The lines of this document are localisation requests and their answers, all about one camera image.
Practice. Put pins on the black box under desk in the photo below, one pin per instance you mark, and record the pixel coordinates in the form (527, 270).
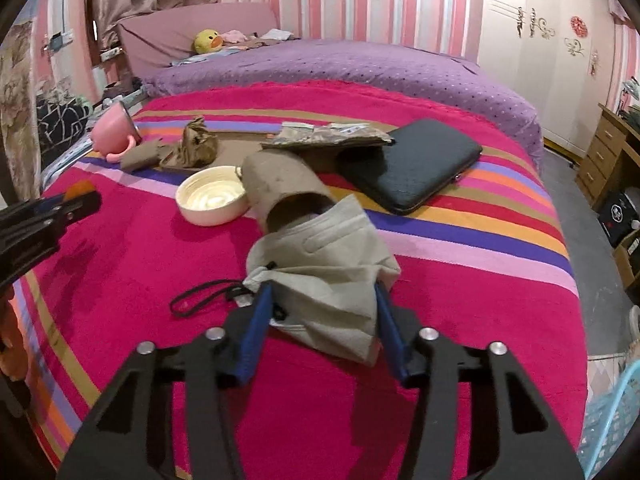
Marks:
(619, 214)

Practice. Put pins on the purple dotted bedspread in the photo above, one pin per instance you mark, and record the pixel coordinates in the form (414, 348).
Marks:
(437, 77)

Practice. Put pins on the brown phone case tray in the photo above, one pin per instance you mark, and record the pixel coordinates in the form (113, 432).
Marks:
(233, 148)

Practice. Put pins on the black wallet case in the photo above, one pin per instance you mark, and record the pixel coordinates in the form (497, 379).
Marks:
(423, 158)

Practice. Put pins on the black patterned bag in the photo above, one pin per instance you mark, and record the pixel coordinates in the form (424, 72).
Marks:
(60, 125)

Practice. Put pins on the striped magenta blanket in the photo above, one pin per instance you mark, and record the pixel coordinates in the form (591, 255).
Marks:
(483, 260)

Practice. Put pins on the pink pig mug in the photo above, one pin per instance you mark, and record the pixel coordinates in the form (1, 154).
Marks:
(115, 134)

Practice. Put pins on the brown paper roll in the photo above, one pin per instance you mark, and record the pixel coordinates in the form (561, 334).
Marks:
(282, 189)

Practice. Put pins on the white wardrobe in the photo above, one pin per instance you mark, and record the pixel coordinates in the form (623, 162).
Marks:
(556, 54)

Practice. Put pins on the grey cloth pouch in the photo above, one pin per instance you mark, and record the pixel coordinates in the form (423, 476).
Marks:
(323, 272)

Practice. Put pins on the yellow duck plush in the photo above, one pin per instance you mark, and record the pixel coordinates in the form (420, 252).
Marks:
(207, 41)

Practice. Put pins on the pink headboard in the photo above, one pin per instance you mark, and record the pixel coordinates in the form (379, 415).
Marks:
(152, 41)

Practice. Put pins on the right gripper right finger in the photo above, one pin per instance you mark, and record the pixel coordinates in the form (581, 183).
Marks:
(514, 433)

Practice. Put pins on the person's left hand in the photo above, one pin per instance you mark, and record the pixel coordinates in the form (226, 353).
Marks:
(14, 358)

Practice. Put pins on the light blue laundry basket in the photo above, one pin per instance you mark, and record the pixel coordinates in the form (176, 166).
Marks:
(609, 447)

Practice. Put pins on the wooden desk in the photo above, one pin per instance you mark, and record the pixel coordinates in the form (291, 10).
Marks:
(611, 165)

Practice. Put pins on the cream round bowl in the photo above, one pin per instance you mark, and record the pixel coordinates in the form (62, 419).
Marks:
(212, 196)

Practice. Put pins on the camouflage snack packet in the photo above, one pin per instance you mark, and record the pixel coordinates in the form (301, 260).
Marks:
(333, 135)

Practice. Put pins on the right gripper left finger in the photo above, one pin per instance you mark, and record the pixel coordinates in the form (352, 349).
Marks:
(128, 432)

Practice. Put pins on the brown paper ball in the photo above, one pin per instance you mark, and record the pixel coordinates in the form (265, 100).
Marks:
(198, 147)

